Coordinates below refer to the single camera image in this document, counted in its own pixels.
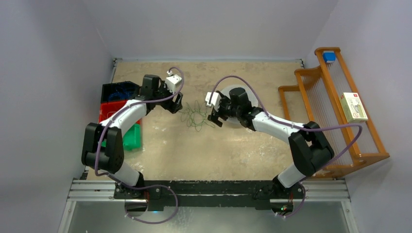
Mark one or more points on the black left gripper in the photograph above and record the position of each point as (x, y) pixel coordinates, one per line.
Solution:
(172, 107)

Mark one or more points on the white cardboard box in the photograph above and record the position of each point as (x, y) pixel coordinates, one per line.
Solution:
(353, 108)

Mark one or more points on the white perforated spool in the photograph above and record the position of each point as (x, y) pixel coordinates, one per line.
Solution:
(243, 90)

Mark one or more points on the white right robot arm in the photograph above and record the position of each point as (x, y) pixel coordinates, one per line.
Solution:
(309, 147)

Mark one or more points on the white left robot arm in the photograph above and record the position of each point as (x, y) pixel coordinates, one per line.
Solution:
(110, 162)

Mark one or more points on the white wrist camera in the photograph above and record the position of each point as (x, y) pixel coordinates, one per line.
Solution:
(173, 82)
(212, 100)

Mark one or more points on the green bin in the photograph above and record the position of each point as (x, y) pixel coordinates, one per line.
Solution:
(130, 140)

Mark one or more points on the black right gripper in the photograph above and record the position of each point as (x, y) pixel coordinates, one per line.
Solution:
(218, 111)

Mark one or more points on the blue block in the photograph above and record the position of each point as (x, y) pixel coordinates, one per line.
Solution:
(329, 56)

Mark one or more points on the red bin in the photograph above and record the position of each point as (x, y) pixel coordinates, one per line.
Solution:
(107, 109)

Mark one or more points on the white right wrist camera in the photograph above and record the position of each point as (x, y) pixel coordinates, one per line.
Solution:
(212, 100)

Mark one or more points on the wooden rack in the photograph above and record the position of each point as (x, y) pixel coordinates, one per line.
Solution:
(320, 88)

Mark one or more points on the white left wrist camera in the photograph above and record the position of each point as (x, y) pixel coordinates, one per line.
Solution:
(173, 82)

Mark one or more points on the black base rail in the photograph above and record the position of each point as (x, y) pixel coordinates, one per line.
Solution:
(258, 194)

